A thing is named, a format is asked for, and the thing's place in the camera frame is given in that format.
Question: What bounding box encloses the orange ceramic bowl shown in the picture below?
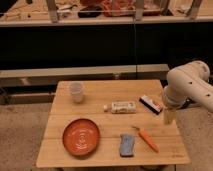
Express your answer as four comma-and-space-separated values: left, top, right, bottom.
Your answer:
62, 118, 100, 157

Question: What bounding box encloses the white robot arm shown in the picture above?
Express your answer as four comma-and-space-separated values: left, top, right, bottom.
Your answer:
162, 61, 213, 125

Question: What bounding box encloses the orange toy carrot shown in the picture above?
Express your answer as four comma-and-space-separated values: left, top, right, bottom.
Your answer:
134, 126, 159, 153

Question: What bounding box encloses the blue sponge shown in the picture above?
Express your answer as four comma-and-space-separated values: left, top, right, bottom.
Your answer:
119, 134, 135, 157

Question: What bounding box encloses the translucent plastic cup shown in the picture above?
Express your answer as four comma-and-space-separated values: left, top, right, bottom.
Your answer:
69, 82, 84, 103

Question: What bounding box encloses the red cloth on shelf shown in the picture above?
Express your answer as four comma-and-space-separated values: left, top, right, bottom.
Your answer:
101, 0, 135, 17

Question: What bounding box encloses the black hanging cable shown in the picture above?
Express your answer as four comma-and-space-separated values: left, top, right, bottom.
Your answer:
132, 15, 139, 80

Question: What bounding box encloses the wooden bench rail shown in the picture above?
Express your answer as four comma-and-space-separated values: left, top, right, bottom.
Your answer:
0, 64, 169, 87

